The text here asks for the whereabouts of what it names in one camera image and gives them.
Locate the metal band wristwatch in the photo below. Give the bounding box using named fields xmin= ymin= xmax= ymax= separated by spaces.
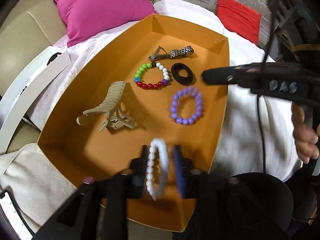
xmin=148 ymin=45 xmax=195 ymax=62

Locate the beige hair claw clip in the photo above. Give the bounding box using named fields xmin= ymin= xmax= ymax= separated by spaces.
xmin=76 ymin=80 xmax=136 ymax=133

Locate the beige sofa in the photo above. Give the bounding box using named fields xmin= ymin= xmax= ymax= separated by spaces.
xmin=0 ymin=0 xmax=70 ymax=155

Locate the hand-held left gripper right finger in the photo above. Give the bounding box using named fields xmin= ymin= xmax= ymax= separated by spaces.
xmin=172 ymin=144 xmax=253 ymax=240

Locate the white textured blanket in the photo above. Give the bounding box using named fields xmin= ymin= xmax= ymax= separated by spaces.
xmin=0 ymin=0 xmax=308 ymax=233

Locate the purple bead bracelet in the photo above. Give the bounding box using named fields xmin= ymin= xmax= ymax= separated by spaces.
xmin=170 ymin=86 xmax=204 ymax=126

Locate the pink cushion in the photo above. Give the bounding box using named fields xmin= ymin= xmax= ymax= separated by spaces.
xmin=46 ymin=0 xmax=158 ymax=47

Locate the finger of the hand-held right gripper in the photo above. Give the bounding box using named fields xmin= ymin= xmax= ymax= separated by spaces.
xmin=201 ymin=62 xmax=266 ymax=91

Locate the white box lid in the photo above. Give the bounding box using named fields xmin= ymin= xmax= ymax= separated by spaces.
xmin=0 ymin=45 xmax=72 ymax=155

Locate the red cushion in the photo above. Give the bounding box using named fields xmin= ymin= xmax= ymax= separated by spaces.
xmin=215 ymin=0 xmax=262 ymax=47

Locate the black round object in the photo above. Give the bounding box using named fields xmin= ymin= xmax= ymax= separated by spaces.
xmin=225 ymin=172 xmax=294 ymax=240

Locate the white curved device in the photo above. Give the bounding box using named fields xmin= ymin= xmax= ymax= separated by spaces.
xmin=0 ymin=189 xmax=34 ymax=240

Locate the black cable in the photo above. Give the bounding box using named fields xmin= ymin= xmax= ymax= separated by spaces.
xmin=257 ymin=0 xmax=288 ymax=174

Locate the white bead bracelet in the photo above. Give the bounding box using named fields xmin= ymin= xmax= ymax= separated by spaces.
xmin=145 ymin=138 xmax=170 ymax=201

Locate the black hair tie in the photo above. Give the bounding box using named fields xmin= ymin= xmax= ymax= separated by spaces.
xmin=171 ymin=63 xmax=195 ymax=84

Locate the multicolour bead bracelet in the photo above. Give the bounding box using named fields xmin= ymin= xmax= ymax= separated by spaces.
xmin=134 ymin=61 xmax=173 ymax=90

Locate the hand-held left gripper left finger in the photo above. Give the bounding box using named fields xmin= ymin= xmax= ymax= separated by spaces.
xmin=32 ymin=144 xmax=150 ymax=240

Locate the orange cardboard box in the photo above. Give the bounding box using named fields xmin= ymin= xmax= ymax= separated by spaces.
xmin=37 ymin=14 xmax=230 ymax=233

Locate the person's right hand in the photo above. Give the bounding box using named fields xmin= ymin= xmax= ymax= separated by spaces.
xmin=291 ymin=102 xmax=320 ymax=164

